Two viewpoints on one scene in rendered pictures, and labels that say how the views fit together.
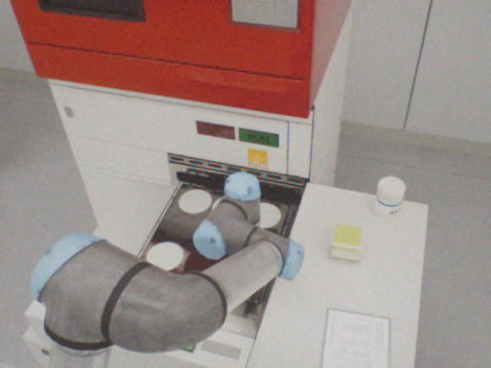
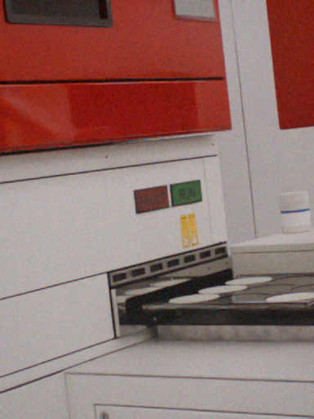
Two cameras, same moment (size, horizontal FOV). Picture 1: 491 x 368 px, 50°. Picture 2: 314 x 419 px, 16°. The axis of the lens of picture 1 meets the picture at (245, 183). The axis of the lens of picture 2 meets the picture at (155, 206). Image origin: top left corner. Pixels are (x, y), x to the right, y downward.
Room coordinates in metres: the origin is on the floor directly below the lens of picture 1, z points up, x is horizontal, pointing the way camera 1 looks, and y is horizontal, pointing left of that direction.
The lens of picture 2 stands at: (0.59, 2.23, 1.20)
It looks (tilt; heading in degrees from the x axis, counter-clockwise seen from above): 3 degrees down; 286
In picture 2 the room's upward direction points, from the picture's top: 6 degrees counter-clockwise
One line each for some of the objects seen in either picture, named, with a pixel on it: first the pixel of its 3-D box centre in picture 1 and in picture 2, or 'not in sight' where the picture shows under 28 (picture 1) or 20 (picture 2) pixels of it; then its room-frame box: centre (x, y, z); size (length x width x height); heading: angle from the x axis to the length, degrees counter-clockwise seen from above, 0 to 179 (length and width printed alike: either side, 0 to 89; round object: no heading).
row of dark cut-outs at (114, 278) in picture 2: (234, 169); (172, 263); (1.19, 0.03, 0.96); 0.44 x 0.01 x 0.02; 71
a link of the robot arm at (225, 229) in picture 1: (226, 233); not in sight; (0.72, 0.05, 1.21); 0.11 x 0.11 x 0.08; 59
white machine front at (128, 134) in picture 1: (179, 142); (114, 245); (1.26, 0.20, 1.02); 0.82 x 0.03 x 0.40; 71
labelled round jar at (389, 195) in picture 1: (388, 197); (295, 212); (0.99, -0.39, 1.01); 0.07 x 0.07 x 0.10
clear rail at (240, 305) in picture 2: (158, 222); (222, 306); (1.04, 0.26, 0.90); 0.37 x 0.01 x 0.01; 161
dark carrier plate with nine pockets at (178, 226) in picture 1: (217, 235); (268, 290); (0.98, 0.09, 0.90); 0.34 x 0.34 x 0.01; 71
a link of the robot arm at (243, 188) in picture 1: (242, 199); not in sight; (0.81, 0.01, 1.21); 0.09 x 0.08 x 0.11; 149
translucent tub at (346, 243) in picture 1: (346, 243); not in sight; (0.85, -0.25, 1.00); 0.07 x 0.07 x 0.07; 75
